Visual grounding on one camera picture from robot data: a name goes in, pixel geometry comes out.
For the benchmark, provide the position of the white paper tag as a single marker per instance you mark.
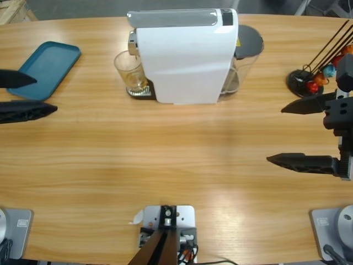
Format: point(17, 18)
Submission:
point(138, 218)

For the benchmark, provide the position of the dark camera mount post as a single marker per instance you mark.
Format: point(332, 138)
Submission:
point(162, 248)

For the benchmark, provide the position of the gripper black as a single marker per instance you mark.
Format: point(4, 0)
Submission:
point(342, 116)

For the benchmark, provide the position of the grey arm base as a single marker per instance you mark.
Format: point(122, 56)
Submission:
point(322, 232)
point(22, 234)

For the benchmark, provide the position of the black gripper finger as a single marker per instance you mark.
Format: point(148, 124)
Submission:
point(15, 79)
point(24, 111)

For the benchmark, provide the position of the orange coffee capsule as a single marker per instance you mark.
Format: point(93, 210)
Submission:
point(348, 49)
point(320, 79)

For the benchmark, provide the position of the clear drinking glass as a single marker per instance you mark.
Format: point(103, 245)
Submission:
point(129, 69)

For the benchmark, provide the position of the blue coffee capsule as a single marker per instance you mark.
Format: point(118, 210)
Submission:
point(329, 71)

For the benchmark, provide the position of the drip tray with metal grille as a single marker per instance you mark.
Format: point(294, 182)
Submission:
point(143, 95)

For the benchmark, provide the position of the wooden pallet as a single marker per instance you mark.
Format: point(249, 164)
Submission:
point(11, 11)

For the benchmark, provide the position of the teal plastic tray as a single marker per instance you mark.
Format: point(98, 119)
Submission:
point(47, 69)

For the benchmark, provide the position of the white capsule coffee machine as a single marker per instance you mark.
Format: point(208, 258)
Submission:
point(187, 60)

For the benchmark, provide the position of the black capsule holder with rods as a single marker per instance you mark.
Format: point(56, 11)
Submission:
point(296, 78)

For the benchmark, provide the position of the red coffee capsule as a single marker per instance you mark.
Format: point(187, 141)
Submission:
point(337, 60)
point(313, 87)

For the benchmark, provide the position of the white metal frame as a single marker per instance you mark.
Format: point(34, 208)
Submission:
point(302, 7)

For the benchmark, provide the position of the clear water tank dark lid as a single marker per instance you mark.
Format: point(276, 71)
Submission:
point(248, 41)

